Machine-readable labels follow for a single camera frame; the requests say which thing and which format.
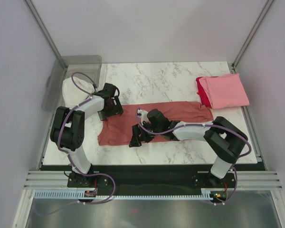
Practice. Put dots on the white slotted cable duct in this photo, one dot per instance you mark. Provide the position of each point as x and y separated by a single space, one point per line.
95 195

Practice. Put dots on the aluminium frame post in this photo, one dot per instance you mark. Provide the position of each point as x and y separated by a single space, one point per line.
252 33
43 29

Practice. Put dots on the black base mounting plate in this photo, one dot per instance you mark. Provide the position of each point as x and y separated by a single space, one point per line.
146 179

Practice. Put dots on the aluminium rail profile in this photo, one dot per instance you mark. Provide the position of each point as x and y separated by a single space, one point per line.
247 180

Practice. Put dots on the light pink folded t-shirt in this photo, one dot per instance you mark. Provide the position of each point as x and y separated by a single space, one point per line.
224 91

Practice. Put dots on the salmon red t-shirt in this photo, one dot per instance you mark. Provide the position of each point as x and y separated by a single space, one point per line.
117 130

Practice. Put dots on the left aluminium frame post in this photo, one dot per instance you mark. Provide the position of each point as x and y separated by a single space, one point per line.
43 29

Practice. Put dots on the grey transparent plastic bin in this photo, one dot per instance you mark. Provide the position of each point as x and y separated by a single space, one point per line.
90 65

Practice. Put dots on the magenta red folded t-shirt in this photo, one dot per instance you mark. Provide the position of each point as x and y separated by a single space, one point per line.
202 94

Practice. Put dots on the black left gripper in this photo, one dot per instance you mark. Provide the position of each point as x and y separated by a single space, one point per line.
117 109

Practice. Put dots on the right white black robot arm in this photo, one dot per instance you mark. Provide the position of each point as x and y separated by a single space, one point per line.
226 140

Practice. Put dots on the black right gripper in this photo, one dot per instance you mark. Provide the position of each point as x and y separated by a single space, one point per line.
136 140

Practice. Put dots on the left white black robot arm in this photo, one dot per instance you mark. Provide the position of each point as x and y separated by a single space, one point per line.
68 128

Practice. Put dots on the white crumpled t-shirt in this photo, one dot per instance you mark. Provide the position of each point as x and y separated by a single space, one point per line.
73 95

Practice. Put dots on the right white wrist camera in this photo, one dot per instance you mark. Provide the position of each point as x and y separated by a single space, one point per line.
142 115

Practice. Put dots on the right aluminium frame post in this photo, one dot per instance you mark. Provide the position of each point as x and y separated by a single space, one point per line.
252 33

